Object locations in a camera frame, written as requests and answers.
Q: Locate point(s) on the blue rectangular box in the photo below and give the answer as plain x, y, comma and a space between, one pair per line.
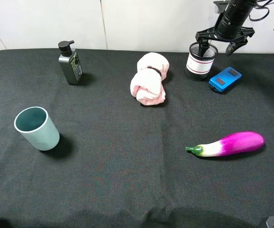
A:
224, 80

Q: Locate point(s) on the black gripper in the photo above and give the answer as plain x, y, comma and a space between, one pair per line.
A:
229, 27

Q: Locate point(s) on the black pump soap bottle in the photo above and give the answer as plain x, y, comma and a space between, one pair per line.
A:
70, 63

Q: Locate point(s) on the black tablecloth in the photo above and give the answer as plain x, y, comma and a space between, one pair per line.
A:
119, 164

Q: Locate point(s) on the black mesh pen holder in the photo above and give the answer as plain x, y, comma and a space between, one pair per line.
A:
197, 68

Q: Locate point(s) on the purple toy eggplant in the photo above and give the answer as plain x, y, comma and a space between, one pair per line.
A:
235, 143

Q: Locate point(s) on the teal ceramic cup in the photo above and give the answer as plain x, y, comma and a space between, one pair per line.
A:
37, 127

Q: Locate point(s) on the rolled pink towel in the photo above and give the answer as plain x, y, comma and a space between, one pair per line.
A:
146, 86

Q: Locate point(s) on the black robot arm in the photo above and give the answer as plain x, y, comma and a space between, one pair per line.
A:
228, 27

